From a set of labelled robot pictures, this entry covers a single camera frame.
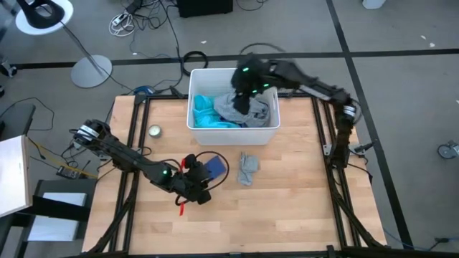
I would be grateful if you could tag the silver tape roll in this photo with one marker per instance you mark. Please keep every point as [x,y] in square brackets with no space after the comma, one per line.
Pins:
[155,131]

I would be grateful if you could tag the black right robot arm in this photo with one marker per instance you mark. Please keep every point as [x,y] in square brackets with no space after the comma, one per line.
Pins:
[315,86]

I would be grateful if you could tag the small black electronics box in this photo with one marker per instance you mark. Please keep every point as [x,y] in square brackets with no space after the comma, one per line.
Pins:
[70,173]

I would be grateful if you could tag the grey sock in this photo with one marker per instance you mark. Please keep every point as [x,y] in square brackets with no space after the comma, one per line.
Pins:
[247,168]

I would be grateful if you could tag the grey caster wheel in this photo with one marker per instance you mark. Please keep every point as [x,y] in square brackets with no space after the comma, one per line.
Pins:
[446,150]

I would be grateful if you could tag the white plastic storage bin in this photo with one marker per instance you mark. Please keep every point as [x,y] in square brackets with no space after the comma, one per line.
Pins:
[233,136]

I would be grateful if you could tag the black aluminium table frame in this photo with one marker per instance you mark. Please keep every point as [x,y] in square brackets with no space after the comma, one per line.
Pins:
[161,96]

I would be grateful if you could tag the white board with wooden edge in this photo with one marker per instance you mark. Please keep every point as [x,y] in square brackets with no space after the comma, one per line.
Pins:
[12,175]

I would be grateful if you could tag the black caster wheel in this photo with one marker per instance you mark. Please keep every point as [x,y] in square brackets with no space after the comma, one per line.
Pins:
[8,69]

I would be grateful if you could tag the white object on floor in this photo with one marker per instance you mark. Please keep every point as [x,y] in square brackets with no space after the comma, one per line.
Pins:
[373,3]

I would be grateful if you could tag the black shelf stand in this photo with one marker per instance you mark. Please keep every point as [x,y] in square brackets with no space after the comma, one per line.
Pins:
[61,211]

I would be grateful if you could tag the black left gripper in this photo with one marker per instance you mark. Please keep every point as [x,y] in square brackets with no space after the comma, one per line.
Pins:
[191,179]

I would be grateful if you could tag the turquoise shirt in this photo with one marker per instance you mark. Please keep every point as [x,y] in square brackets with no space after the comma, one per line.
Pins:
[206,113]

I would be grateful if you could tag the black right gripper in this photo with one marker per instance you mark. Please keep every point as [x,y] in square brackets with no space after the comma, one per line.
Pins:
[256,71]

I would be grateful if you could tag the grey shirt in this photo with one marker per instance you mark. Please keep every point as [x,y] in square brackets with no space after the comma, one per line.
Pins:
[256,111]

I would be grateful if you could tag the black flat panel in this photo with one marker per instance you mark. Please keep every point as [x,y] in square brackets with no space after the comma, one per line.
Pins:
[16,122]

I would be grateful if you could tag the floor stand with round base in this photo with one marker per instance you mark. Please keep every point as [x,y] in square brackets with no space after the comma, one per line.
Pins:
[91,71]

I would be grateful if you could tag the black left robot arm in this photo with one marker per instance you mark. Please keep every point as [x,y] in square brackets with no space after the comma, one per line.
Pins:
[122,152]

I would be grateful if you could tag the grey power adapter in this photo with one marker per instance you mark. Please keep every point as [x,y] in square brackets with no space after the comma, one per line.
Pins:
[77,144]

